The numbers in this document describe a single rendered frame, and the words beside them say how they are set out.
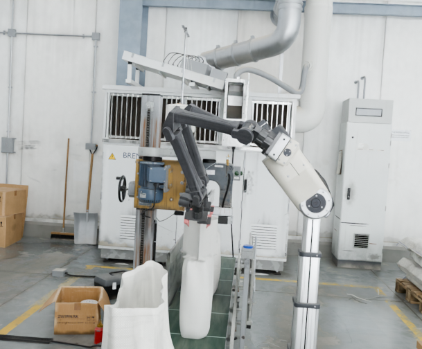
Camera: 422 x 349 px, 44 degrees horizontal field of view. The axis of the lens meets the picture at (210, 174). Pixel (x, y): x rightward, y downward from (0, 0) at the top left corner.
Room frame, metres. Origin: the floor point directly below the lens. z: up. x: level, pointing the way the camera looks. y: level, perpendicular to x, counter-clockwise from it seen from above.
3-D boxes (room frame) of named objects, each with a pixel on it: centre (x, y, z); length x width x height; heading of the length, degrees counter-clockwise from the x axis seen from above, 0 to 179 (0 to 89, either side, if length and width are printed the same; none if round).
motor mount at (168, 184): (3.22, 0.27, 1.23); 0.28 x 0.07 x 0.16; 176
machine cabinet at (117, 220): (6.55, 0.14, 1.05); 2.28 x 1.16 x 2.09; 86
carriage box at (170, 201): (3.40, 0.31, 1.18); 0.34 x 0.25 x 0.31; 86
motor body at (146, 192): (3.16, 0.36, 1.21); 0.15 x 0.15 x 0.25
